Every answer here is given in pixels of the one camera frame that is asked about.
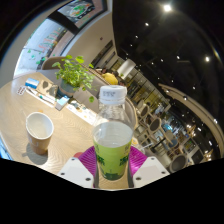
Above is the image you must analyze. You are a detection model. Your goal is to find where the clear bottle green label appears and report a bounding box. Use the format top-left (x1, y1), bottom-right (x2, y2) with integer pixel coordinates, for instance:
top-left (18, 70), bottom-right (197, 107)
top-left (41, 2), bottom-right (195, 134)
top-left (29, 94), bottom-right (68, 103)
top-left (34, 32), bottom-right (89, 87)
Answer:
top-left (92, 84), bottom-right (135, 182)

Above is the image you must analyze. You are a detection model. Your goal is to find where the group of ceiling lights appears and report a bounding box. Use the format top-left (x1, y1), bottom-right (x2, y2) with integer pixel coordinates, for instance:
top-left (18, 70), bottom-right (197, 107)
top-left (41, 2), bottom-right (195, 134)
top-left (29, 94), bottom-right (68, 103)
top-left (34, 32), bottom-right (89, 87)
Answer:
top-left (133, 3), bottom-right (221, 134)

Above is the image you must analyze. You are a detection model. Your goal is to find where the white printed pamphlet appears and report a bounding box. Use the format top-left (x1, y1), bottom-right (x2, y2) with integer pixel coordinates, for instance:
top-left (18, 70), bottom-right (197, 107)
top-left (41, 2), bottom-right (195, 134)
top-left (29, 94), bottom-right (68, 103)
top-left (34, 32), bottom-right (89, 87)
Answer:
top-left (66, 101), bottom-right (98, 126)

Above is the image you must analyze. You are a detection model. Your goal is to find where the person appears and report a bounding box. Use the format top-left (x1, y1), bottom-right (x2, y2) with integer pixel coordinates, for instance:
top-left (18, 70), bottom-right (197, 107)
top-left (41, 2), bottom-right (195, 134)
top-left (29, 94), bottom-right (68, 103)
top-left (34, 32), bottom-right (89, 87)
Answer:
top-left (101, 72), bottom-right (119, 86)

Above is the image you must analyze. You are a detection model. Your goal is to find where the white round pillar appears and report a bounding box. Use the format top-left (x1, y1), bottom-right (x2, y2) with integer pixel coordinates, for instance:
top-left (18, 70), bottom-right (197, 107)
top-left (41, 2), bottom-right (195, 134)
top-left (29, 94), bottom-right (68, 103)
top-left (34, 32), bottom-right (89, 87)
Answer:
top-left (117, 58), bottom-right (137, 80)

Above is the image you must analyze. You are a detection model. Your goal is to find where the group of wooden chairs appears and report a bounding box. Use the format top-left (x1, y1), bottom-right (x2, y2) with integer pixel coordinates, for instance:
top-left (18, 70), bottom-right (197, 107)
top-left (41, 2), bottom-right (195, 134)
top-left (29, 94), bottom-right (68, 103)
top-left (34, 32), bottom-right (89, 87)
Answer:
top-left (134, 99), bottom-right (214, 174)

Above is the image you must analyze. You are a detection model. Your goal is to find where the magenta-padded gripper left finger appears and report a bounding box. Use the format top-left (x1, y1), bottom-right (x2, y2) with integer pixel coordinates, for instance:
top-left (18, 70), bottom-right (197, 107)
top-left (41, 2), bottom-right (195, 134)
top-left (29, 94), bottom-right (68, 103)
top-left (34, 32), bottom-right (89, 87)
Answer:
top-left (57, 145), bottom-right (100, 188)

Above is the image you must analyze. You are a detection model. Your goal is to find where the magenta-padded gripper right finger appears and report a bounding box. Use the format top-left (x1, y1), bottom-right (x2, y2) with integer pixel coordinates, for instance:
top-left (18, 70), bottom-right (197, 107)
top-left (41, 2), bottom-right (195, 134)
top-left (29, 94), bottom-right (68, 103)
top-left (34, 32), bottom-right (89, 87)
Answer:
top-left (127, 145), bottom-right (170, 189)

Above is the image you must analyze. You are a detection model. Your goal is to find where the blue tissue packet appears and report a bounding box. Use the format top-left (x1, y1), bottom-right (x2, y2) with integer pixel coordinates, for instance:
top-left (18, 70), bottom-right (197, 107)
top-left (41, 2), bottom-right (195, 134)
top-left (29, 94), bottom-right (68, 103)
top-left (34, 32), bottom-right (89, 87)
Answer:
top-left (54, 95), bottom-right (71, 112)

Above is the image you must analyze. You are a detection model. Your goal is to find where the potted green plant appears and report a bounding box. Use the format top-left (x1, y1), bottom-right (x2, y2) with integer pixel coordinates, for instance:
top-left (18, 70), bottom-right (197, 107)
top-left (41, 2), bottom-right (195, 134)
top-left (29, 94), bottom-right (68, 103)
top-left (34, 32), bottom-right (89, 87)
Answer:
top-left (51, 54), bottom-right (98, 103)

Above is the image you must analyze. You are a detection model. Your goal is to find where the brown paper cup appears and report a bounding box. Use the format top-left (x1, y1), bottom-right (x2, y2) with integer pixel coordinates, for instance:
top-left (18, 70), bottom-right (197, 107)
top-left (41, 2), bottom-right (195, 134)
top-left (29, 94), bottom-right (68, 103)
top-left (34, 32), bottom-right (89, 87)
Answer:
top-left (25, 111), bottom-right (55, 156)

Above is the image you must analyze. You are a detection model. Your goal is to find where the framed food poster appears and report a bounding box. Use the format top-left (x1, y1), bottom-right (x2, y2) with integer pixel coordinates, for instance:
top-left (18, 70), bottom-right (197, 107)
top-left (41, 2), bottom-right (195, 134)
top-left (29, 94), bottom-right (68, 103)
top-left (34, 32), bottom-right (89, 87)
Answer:
top-left (58, 0), bottom-right (108, 28)

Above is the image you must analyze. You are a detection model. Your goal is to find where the brown cardboard card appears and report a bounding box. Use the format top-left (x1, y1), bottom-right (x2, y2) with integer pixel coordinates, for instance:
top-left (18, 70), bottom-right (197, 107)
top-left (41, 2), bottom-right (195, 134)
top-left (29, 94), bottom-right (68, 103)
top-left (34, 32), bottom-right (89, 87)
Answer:
top-left (35, 79), bottom-right (60, 98)

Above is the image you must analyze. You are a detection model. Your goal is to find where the blue white card pack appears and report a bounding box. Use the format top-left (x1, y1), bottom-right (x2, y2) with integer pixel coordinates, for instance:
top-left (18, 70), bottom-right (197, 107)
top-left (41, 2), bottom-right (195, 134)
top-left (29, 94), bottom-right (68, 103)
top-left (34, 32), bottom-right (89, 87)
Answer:
top-left (25, 77), bottom-right (40, 90)

